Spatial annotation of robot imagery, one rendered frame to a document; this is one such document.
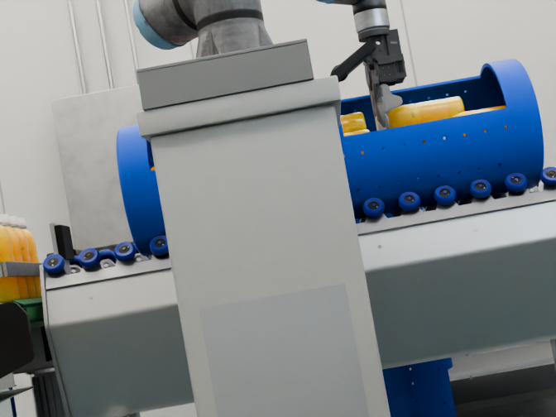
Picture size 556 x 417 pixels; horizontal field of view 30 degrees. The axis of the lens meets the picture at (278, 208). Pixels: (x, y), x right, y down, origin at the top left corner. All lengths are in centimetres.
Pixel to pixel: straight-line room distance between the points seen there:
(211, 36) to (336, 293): 48
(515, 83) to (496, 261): 37
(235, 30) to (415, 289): 71
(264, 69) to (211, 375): 48
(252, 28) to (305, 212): 34
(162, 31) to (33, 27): 401
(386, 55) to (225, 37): 63
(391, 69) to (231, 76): 72
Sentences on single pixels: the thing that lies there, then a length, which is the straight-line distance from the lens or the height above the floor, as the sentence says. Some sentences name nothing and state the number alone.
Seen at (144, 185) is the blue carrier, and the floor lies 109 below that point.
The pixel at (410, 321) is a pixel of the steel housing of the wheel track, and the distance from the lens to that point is 217.
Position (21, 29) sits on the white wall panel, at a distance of 590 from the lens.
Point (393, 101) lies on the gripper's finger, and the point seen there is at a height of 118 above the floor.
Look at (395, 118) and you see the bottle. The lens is 226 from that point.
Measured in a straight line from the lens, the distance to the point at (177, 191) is 163.
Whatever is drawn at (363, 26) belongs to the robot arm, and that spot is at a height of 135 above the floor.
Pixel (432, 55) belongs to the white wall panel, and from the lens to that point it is 564.
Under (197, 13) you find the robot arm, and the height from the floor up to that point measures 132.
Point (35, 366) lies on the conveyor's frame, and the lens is 256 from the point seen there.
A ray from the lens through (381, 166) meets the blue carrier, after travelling 214.
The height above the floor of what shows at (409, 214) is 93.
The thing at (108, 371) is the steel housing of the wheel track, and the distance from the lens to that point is 220.
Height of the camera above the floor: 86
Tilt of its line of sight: 3 degrees up
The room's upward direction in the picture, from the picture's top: 10 degrees counter-clockwise
